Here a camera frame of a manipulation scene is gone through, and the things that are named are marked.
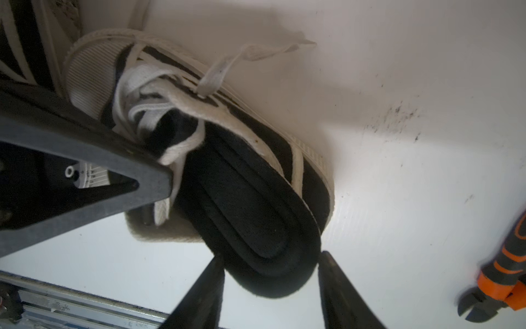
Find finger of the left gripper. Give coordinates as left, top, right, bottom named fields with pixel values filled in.
left=1, top=80, right=172, bottom=256

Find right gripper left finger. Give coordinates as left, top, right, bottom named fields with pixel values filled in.
left=159, top=256, right=225, bottom=329

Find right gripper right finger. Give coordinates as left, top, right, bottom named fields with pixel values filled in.
left=318, top=251, right=385, bottom=329

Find black white sneaker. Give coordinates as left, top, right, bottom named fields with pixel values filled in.
left=62, top=29, right=334, bottom=230
left=1, top=0, right=82, bottom=96

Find black insole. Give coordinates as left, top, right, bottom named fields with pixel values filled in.
left=178, top=123, right=321, bottom=298

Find orange black cutting pliers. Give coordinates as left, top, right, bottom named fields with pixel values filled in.
left=457, top=213, right=525, bottom=324

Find aluminium front rail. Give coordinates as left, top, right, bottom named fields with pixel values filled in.
left=1, top=271, right=168, bottom=328

